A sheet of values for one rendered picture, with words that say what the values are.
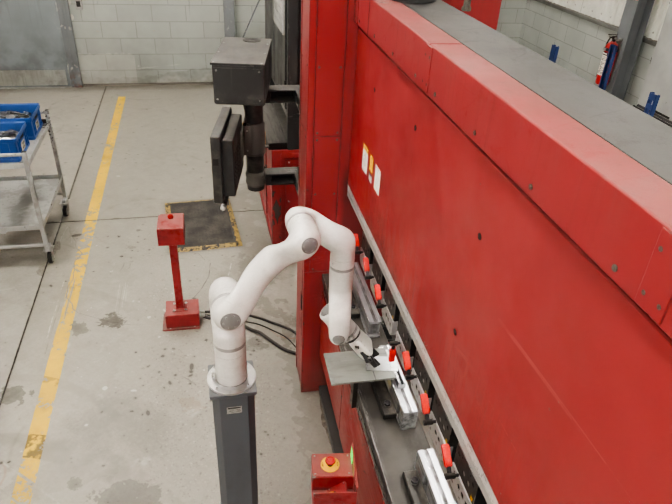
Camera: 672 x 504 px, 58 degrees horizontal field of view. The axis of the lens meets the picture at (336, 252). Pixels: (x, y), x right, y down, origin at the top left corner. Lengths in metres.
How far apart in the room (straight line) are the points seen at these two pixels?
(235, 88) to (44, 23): 6.52
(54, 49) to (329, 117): 6.83
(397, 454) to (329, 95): 1.55
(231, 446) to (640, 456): 1.81
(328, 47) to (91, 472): 2.44
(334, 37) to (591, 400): 1.97
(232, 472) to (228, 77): 1.74
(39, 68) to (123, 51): 1.13
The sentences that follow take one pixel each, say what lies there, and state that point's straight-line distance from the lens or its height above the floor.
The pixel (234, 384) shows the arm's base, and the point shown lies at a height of 1.02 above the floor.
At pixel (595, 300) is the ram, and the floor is 2.09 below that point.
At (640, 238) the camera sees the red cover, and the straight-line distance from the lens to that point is 1.00.
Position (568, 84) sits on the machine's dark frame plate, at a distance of 1.56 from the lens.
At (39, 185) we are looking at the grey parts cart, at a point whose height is 0.33.
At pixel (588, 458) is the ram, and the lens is 1.24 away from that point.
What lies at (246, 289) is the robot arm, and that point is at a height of 1.46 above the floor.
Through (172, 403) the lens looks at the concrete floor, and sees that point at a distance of 3.78.
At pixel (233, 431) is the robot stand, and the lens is 2.54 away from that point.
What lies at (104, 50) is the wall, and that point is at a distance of 9.26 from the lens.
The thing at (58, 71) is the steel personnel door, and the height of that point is 0.22.
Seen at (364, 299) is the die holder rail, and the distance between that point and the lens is 2.89.
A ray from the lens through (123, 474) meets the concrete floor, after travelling 3.51.
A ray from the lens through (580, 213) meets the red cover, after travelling 1.12.
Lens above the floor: 2.69
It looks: 32 degrees down
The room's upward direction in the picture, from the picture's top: 3 degrees clockwise
